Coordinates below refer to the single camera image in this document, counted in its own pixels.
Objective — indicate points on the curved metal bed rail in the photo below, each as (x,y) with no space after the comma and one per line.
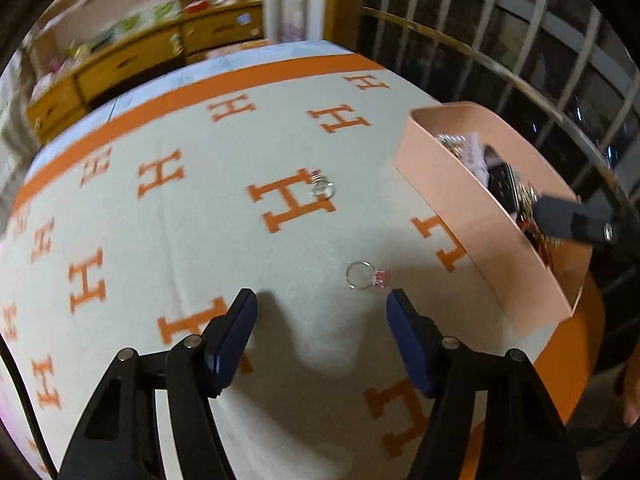
(475,55)

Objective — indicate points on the person's right hand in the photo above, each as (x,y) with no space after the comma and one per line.
(631,395)

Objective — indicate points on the pink jewelry box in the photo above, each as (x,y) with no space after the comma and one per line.
(450,175)

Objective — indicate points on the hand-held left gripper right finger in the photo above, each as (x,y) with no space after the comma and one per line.
(407,340)

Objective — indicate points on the white window grille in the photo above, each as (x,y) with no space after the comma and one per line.
(585,55)

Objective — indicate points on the red tin box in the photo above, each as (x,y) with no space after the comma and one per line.
(197,6)

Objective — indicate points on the black rectangular watch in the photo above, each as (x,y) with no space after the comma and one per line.
(500,180)

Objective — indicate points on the light blue bed sheet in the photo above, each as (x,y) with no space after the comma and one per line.
(280,50)

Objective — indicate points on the wooden door frame post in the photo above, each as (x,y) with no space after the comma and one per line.
(342,0)

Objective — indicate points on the cream orange printed blanket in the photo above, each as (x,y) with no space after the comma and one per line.
(200,240)

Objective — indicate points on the wooden desk with drawers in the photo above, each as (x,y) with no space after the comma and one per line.
(125,67)

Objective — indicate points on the white lace cloth cover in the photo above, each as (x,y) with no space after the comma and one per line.
(12,130)

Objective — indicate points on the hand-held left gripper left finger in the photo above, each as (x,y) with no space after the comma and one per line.
(225,360)

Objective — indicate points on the white floral curtain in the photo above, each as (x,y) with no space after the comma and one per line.
(295,5)

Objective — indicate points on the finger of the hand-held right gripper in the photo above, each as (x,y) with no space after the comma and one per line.
(555,217)

